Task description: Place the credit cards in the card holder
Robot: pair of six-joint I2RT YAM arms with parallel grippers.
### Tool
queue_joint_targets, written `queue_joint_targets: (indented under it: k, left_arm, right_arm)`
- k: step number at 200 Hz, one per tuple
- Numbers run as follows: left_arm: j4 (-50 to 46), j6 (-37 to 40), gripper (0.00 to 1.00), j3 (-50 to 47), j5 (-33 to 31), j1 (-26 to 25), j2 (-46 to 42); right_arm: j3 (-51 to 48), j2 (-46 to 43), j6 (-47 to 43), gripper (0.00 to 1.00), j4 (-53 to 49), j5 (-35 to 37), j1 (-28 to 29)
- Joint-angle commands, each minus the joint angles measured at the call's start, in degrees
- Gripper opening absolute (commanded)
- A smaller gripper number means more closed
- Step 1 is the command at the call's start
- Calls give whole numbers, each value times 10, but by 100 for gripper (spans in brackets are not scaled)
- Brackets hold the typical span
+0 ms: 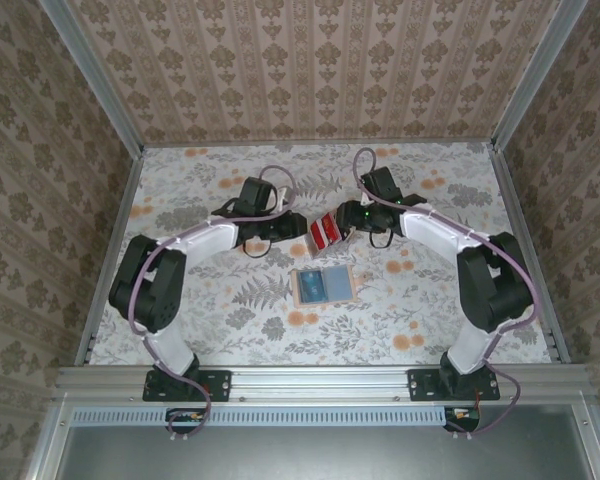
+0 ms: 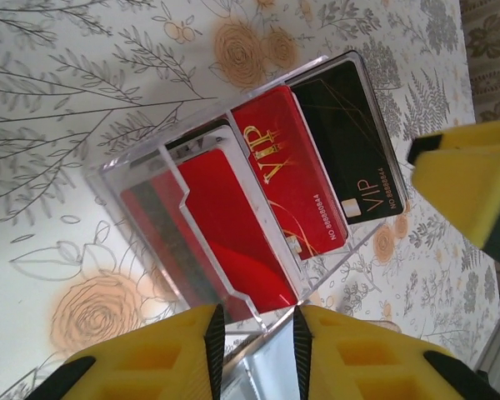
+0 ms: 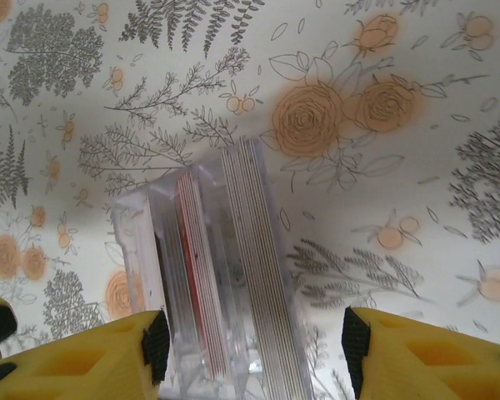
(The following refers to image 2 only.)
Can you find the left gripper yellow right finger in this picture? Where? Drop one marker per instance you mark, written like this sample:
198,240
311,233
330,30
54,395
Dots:
358,366

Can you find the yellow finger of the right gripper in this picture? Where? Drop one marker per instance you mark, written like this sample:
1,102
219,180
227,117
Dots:
475,139
462,191

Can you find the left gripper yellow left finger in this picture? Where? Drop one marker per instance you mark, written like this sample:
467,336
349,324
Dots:
150,362

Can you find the black VIP card 88888844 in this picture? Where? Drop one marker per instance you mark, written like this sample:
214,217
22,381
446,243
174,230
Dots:
350,146

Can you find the red clear card box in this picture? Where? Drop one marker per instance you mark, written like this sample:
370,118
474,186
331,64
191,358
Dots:
129,175

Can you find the red card with stripe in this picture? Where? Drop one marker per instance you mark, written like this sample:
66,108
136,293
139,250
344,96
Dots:
233,233

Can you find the red VIP card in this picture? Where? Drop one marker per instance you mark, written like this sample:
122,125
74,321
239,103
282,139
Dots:
287,175

